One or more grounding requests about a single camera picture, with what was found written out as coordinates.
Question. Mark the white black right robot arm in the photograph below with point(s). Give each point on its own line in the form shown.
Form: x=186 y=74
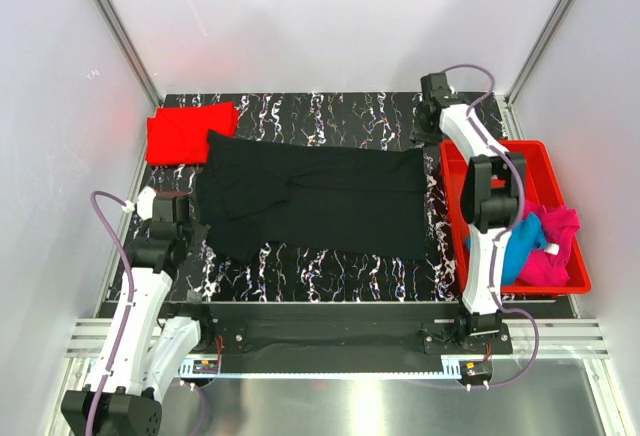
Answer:
x=492 y=201

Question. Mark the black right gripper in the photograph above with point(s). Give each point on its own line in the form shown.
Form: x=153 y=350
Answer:
x=418 y=134

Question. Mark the aluminium frame post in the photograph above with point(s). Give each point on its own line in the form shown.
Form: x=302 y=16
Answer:
x=551 y=26
x=127 y=47

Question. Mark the aluminium frame post left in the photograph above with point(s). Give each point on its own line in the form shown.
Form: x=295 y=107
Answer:
x=127 y=47

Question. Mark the black t shirt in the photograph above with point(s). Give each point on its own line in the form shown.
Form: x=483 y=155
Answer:
x=367 y=201

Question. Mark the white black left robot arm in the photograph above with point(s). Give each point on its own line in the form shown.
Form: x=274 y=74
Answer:
x=124 y=390

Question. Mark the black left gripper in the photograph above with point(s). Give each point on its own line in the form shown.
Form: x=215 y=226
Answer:
x=200 y=233

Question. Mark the blue t shirt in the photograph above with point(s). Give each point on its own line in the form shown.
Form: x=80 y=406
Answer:
x=525 y=258

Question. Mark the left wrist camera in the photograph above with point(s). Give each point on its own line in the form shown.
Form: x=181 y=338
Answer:
x=142 y=205

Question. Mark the pink t shirt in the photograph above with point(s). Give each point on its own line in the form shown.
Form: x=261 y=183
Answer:
x=553 y=233

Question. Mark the folded red t shirt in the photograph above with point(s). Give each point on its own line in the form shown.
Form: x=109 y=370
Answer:
x=177 y=136

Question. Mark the white slotted cable duct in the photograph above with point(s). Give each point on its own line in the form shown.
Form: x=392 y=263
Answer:
x=429 y=369

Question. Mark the aluminium frame post right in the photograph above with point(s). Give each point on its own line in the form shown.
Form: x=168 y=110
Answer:
x=551 y=26

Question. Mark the aluminium front rail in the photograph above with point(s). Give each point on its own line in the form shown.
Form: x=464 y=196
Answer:
x=558 y=338

